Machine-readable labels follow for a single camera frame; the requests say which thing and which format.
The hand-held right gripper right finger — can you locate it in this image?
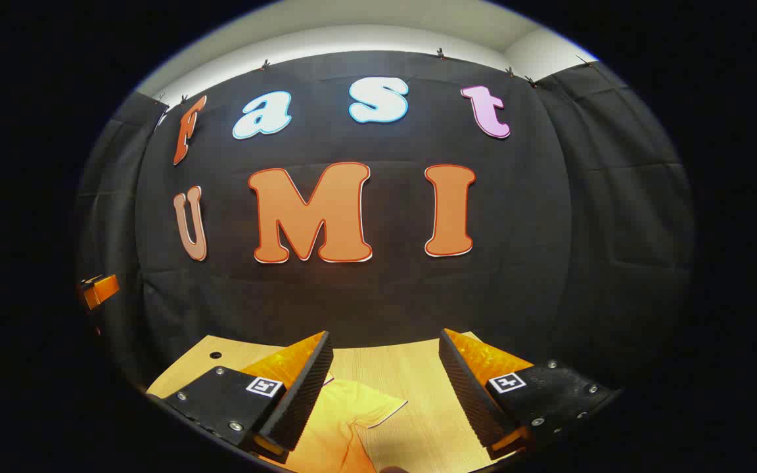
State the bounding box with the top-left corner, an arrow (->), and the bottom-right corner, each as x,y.
438,328 -> 622,461

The orange T-shirt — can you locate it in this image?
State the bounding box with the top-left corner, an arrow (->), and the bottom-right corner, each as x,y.
273,374 -> 409,473

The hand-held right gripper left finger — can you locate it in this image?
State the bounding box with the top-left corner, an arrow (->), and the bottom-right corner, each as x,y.
147,330 -> 334,461

